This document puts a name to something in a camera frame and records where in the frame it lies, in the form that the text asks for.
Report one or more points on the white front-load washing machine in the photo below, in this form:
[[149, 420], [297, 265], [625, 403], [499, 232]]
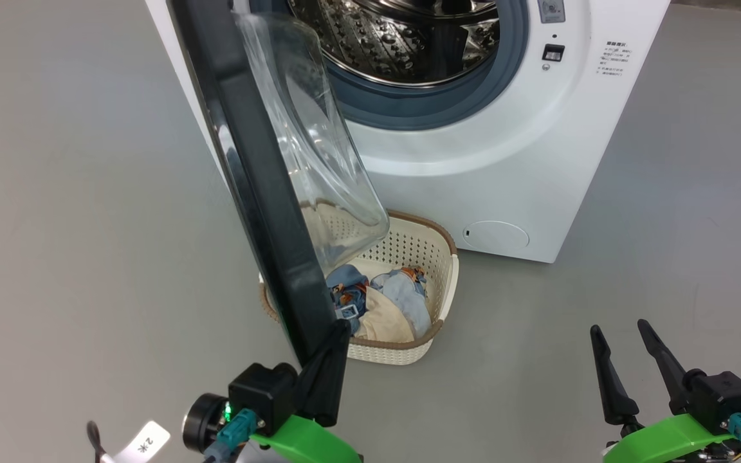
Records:
[[505, 167]]

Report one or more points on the grey warning sticker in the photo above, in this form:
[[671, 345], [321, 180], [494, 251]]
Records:
[[550, 9]]

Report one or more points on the small printed text sticker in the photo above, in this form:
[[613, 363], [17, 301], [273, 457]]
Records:
[[615, 58]]

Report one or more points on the cream perforated laundry basket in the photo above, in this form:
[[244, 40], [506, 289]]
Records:
[[415, 247]]

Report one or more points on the grey rubber door gasket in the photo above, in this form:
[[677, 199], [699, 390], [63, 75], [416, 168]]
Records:
[[422, 106]]

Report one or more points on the black round glass washer door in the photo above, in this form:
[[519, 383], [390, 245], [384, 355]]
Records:
[[261, 193]]

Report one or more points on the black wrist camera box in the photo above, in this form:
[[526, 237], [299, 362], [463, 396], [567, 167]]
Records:
[[261, 392], [721, 395]]

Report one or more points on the light blue and cream garment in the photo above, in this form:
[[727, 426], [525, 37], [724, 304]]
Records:
[[396, 308]]

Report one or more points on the steel washing machine drum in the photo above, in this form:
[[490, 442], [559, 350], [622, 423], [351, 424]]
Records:
[[396, 45]]

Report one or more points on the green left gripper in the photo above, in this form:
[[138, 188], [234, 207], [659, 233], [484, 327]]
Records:
[[306, 444]]

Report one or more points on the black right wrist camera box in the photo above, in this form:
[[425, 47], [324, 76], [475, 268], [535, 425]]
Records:
[[721, 395]]

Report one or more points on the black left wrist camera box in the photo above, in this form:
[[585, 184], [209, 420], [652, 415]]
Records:
[[261, 392]]

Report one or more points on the black door lock slot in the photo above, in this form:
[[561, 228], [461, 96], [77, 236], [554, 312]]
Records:
[[553, 53]]

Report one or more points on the round white filter cover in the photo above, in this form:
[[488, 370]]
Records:
[[496, 235]]

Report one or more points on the blue patterned garment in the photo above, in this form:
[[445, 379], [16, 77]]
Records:
[[345, 286]]

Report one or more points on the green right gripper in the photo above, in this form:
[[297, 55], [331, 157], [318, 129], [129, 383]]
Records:
[[666, 444]]

